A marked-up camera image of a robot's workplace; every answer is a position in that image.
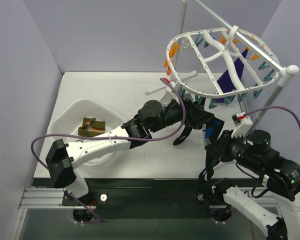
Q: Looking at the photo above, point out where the black blue sock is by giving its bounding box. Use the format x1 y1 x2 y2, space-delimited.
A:
198 117 225 184
172 124 192 146

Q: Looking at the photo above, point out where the white round clip hanger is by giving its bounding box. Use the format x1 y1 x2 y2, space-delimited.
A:
164 33 273 108

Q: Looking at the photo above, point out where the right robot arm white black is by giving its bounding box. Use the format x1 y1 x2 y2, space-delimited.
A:
205 130 300 240

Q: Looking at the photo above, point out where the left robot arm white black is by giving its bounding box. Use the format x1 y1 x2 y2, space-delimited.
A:
45 99 215 206

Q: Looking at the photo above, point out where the white sock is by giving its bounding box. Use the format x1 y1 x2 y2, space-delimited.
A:
160 89 176 107

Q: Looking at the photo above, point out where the purple sock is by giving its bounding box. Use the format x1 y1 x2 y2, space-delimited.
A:
217 58 244 93

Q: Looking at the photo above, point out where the white plastic basket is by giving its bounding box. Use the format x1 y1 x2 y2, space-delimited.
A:
47 98 127 167

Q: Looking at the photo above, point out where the silver white drying rack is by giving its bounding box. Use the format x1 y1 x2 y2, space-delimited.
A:
144 0 300 176

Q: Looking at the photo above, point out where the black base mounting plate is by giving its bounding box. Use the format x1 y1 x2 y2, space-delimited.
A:
61 178 231 221

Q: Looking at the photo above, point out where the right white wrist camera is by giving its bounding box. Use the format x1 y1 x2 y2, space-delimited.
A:
231 112 253 138

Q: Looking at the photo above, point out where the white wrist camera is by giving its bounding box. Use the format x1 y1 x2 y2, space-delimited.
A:
231 112 253 138
160 77 182 92

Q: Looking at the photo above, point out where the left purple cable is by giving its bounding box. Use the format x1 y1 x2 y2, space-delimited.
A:
31 79 187 171

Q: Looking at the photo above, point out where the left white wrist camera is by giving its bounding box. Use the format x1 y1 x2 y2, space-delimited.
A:
160 77 182 92

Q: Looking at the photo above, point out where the aluminium rail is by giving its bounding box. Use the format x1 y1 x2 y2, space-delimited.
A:
19 188 64 209

